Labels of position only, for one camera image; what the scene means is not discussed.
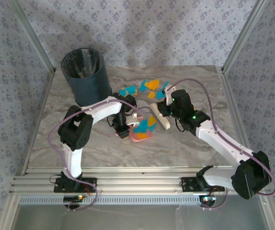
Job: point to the pink plastic dustpan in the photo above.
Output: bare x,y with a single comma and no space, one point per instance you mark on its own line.
133,139

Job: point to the cream hand brush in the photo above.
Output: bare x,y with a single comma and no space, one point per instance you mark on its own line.
164,120

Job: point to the blue paper scrap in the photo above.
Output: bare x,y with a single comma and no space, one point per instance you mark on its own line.
160,94
122,92
165,85
143,86
140,127
130,89
152,128

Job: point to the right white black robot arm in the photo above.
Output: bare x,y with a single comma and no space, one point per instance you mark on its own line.
223,141

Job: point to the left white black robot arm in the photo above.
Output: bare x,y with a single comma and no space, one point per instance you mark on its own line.
103,111

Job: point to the dark blue waste bin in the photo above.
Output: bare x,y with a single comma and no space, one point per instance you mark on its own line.
89,79

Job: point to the clear plastic bin liner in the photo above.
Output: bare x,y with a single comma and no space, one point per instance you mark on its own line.
82,64

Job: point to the small circuit board with LED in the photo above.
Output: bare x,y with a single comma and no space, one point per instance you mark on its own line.
72,198
208,198

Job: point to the metal sheet panel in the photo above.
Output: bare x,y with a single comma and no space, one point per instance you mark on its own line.
137,218

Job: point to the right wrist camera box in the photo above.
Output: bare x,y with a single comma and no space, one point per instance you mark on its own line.
169,94

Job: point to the aluminium table side rail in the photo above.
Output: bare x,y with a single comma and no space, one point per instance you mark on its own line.
226,83
44,100

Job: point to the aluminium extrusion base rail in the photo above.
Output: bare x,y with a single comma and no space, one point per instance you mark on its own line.
137,184

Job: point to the aluminium frame post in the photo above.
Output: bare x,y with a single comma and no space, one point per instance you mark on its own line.
243,36
36,43

